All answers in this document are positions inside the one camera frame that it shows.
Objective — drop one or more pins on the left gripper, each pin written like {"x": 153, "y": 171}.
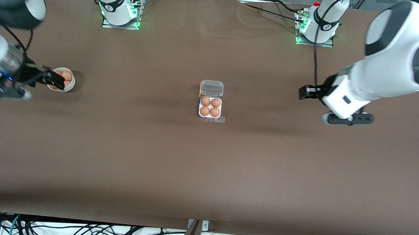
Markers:
{"x": 326, "y": 89}

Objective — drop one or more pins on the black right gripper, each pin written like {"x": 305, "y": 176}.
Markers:
{"x": 30, "y": 74}

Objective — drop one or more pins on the clear plastic egg box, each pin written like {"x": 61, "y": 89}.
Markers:
{"x": 211, "y": 88}

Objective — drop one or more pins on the brown egg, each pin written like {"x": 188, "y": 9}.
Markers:
{"x": 67, "y": 84}
{"x": 215, "y": 112}
{"x": 205, "y": 101}
{"x": 204, "y": 111}
{"x": 216, "y": 103}
{"x": 67, "y": 75}

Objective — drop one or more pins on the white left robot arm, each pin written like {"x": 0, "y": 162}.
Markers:
{"x": 394, "y": 64}

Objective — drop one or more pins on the white round bowl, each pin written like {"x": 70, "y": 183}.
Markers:
{"x": 71, "y": 85}

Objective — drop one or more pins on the clear tape strip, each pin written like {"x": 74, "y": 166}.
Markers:
{"x": 222, "y": 120}

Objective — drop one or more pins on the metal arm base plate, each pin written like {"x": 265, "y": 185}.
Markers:
{"x": 107, "y": 25}
{"x": 329, "y": 45}

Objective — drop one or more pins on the small metal table bracket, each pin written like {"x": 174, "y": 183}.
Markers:
{"x": 205, "y": 226}

